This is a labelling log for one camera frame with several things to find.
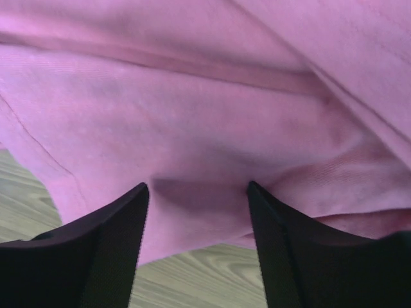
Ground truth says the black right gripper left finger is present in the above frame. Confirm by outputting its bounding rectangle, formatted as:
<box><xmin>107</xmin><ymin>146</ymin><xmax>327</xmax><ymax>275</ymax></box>
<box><xmin>1</xmin><ymin>183</ymin><xmax>149</xmax><ymax>307</ymax></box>

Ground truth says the pink t shirt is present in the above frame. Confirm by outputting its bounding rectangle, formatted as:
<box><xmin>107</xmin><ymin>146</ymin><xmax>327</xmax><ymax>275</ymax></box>
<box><xmin>1</xmin><ymin>1</ymin><xmax>410</xmax><ymax>264</ymax></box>

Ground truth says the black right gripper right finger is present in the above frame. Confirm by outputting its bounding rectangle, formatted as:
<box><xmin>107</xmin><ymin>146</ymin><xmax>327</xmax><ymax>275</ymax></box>
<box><xmin>247</xmin><ymin>182</ymin><xmax>410</xmax><ymax>308</ymax></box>

